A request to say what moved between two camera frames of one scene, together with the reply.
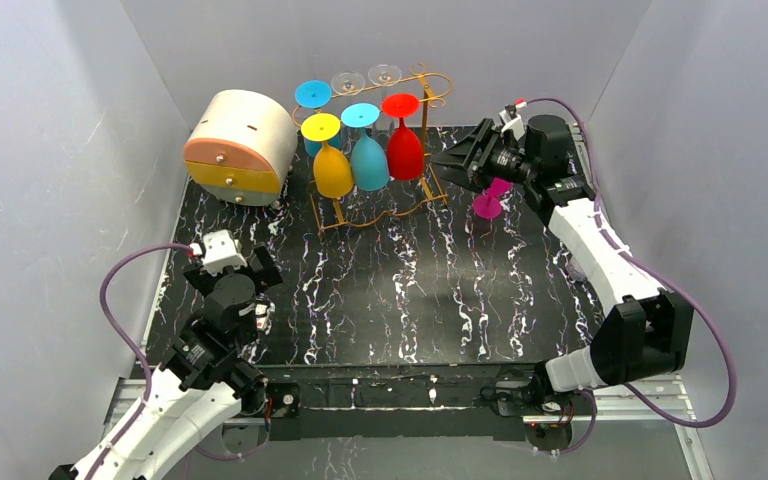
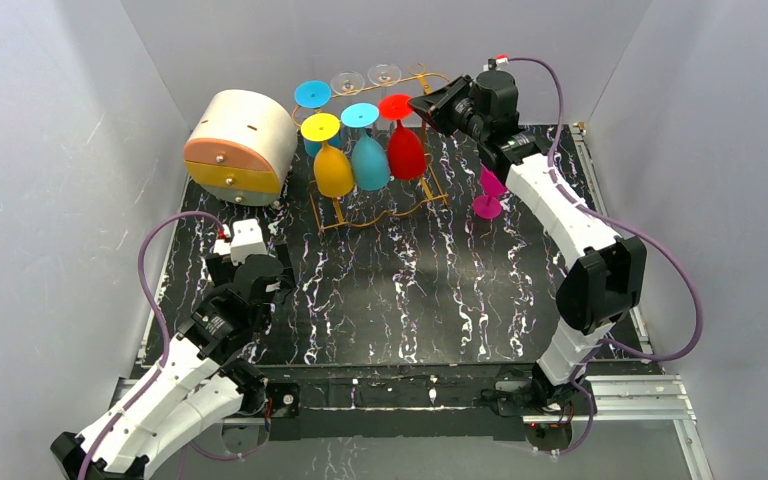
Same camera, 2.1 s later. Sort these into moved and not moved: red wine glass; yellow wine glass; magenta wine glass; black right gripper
Moved: black right gripper
Not moved: yellow wine glass; red wine glass; magenta wine glass
